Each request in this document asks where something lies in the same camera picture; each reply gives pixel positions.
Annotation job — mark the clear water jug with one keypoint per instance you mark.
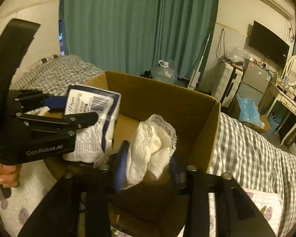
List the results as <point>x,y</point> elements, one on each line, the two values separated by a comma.
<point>163,72</point>

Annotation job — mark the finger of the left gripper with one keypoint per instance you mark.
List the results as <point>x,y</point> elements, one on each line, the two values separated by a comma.
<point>35,99</point>
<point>75,121</point>

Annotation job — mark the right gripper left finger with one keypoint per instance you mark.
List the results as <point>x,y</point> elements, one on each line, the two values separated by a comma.
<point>58,212</point>

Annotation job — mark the white suitcase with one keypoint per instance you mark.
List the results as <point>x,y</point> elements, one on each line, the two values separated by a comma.
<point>226,84</point>

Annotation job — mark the black wall television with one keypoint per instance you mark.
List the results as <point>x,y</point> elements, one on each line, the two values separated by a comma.
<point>269,44</point>

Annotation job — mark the brown cardboard box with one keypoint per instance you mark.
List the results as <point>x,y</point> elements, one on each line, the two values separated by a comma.
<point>153,208</point>

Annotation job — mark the person's left hand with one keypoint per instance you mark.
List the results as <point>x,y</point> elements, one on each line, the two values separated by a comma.
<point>9,175</point>

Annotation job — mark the silver mini fridge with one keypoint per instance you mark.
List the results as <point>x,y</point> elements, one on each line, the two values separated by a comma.
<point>254,82</point>

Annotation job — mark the white lace cloth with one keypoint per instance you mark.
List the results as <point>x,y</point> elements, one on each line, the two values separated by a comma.
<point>150,151</point>

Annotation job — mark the oval vanity mirror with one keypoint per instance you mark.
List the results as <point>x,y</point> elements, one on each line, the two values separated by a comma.
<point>290,71</point>

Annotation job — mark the grey checked bed cover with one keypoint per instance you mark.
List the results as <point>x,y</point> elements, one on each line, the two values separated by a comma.
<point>249,157</point>

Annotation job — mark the dark blue tissue pack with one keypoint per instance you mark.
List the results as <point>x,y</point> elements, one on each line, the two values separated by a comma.
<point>94,141</point>

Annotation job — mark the white dressing table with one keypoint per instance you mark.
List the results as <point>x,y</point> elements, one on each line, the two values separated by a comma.
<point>271,97</point>

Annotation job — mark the white floor mop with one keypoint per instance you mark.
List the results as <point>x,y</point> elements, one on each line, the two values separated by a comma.
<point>196,73</point>

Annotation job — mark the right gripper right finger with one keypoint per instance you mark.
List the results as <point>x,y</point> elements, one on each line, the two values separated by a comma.
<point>235,213</point>

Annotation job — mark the blue plastic bag pile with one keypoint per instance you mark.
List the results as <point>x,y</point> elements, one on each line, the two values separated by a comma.
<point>249,111</point>

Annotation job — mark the white floral quilted pad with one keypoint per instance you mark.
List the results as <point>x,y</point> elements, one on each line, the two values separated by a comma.
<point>36,181</point>

